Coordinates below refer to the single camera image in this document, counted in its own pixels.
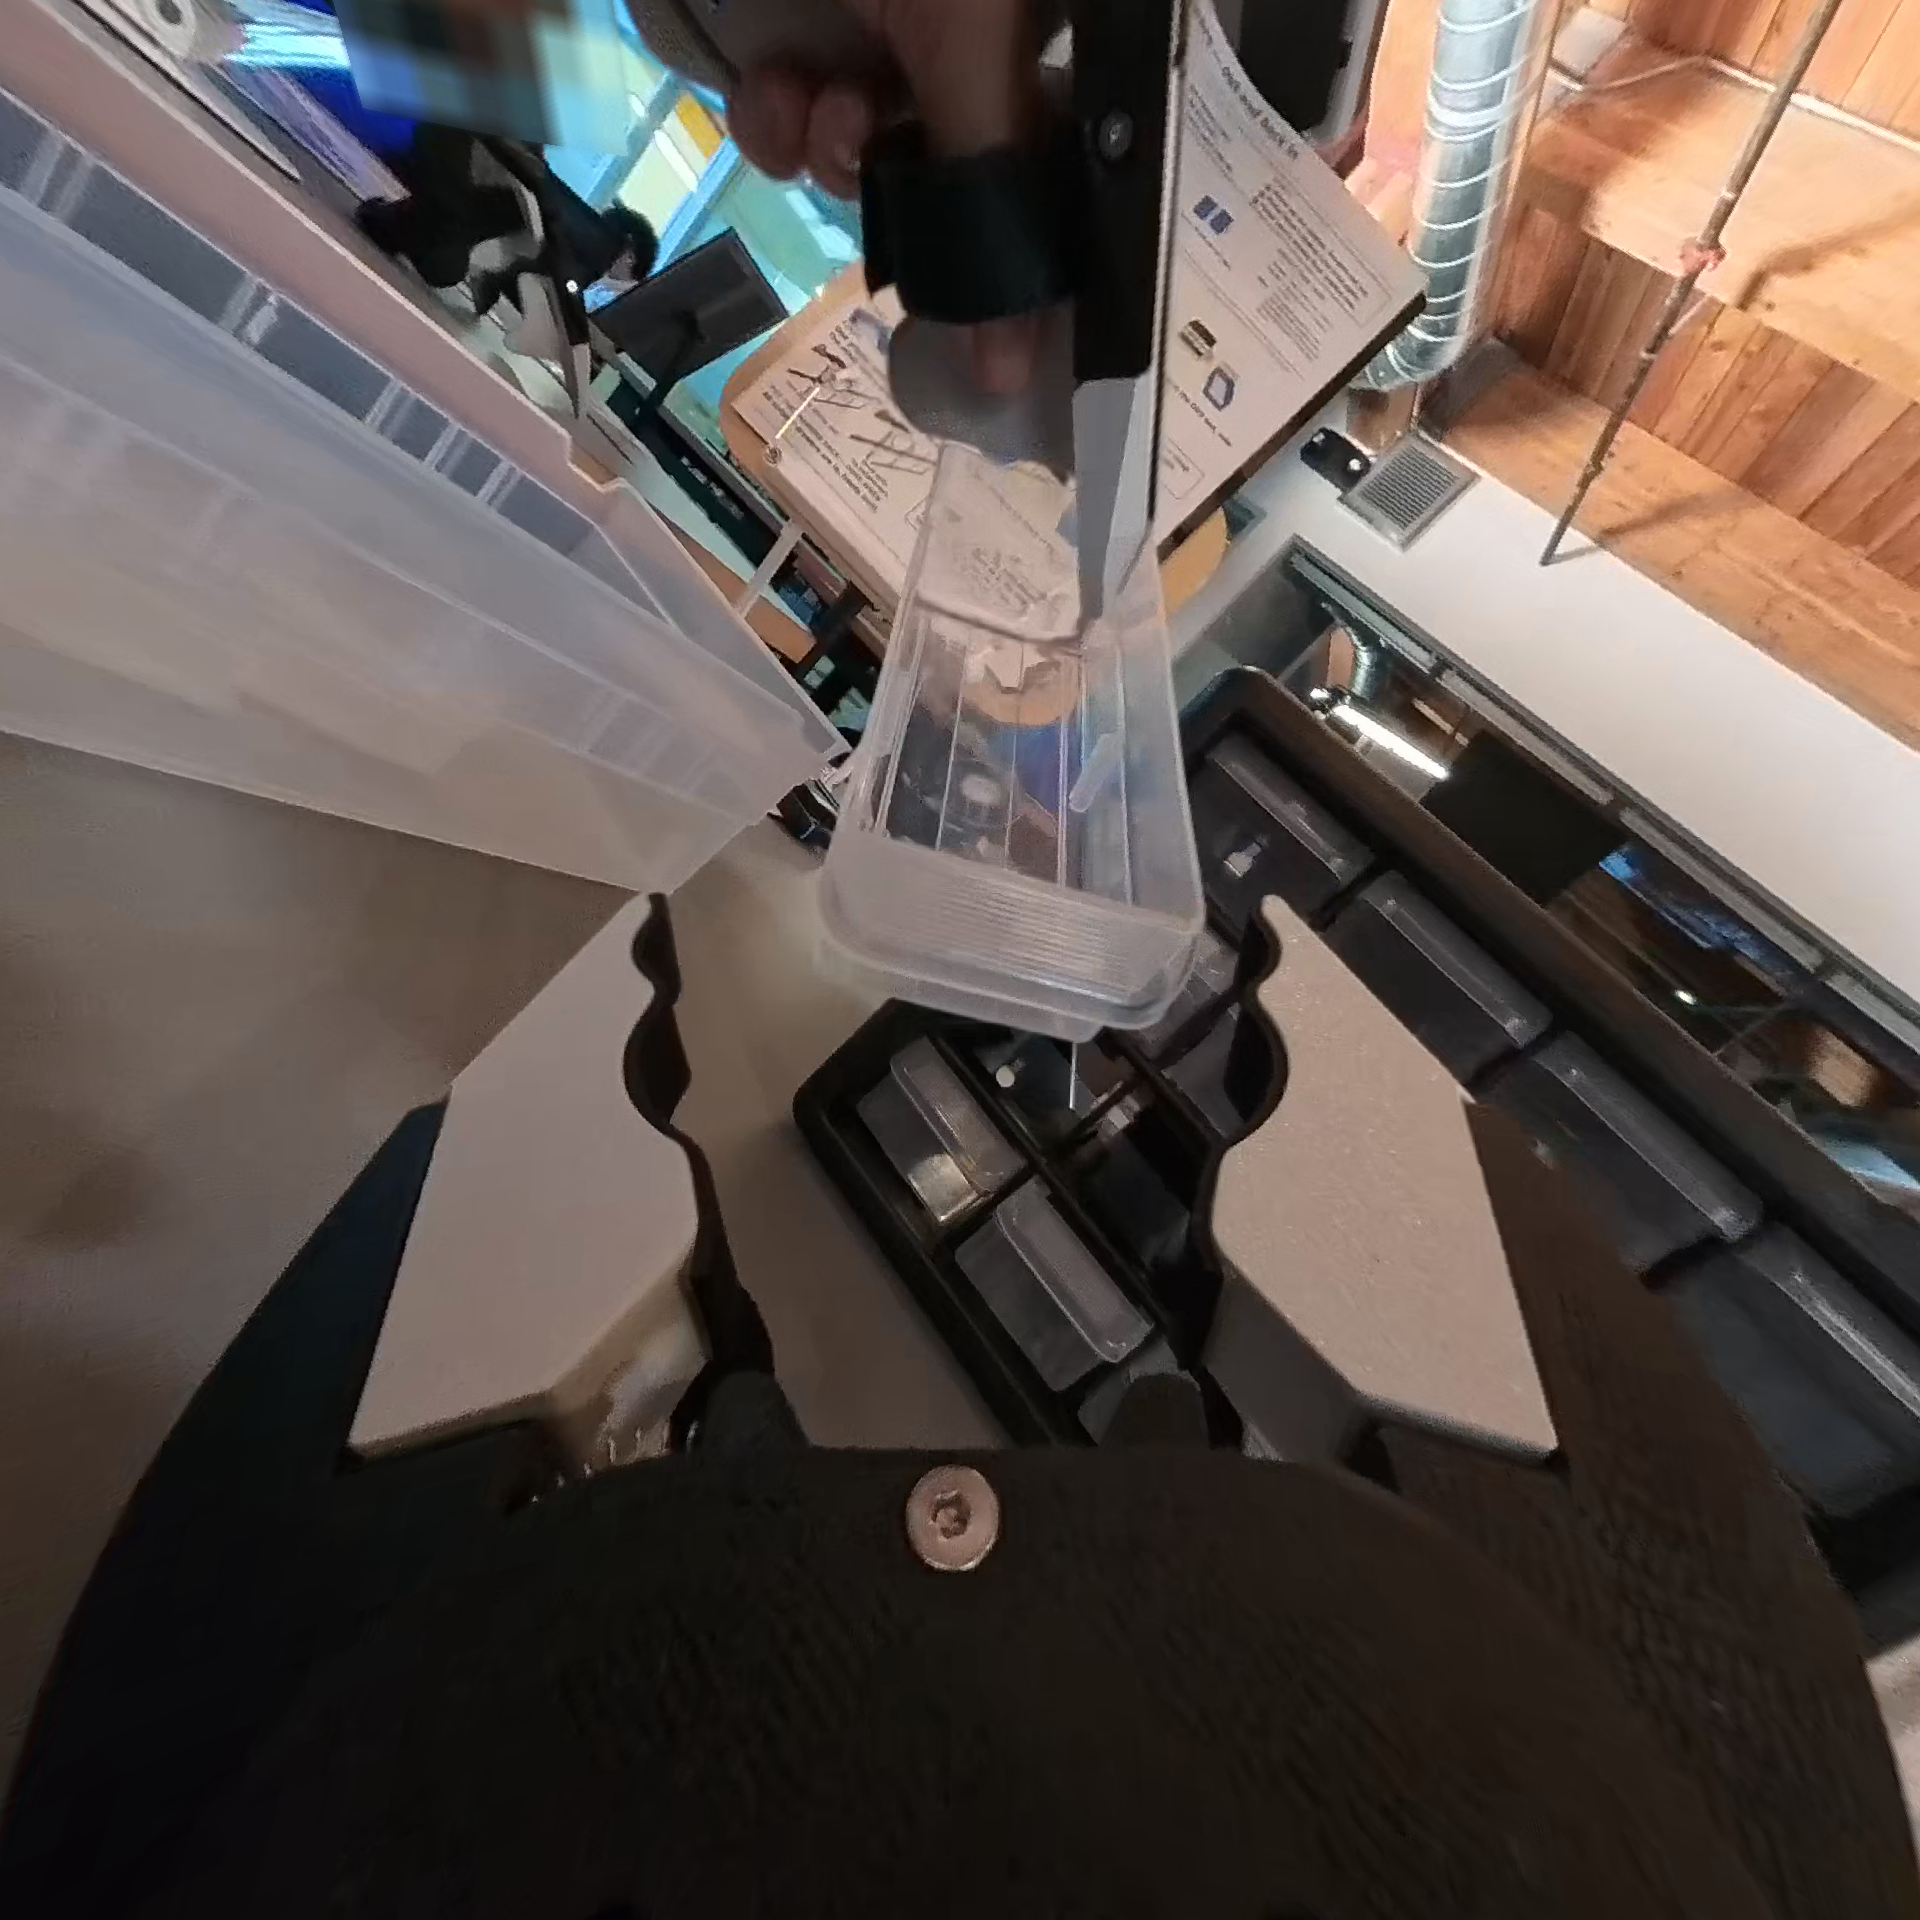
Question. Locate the clear plastic storage bin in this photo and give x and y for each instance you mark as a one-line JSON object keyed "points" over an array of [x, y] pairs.
{"points": [[300, 600]]}

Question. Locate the black drawer cabinet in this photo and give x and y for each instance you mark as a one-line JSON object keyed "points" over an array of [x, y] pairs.
{"points": [[906, 1232]]}

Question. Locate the silver ventilation duct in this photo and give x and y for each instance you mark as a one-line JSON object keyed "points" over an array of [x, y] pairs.
{"points": [[1462, 181]]}

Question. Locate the small clear plastic drawer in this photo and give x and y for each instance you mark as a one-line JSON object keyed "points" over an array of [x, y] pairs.
{"points": [[1019, 901]]}

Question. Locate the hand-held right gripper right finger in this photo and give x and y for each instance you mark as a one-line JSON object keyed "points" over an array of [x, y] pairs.
{"points": [[1364, 1200]]}

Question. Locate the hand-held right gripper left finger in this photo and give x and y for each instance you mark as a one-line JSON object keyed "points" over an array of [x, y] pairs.
{"points": [[523, 1200]]}

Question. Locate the white wall vent grille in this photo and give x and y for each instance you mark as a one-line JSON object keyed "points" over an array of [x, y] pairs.
{"points": [[1411, 491]]}

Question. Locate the idle hand-held gripper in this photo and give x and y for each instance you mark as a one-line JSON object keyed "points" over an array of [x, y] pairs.
{"points": [[451, 225]]}

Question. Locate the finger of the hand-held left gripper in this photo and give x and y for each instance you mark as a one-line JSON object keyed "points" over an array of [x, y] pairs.
{"points": [[1113, 481]]}

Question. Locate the black hanging panel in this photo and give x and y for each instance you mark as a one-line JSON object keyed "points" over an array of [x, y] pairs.
{"points": [[1523, 819]]}

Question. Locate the person's left hand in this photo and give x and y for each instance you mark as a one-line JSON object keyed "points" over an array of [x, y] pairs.
{"points": [[901, 75]]}

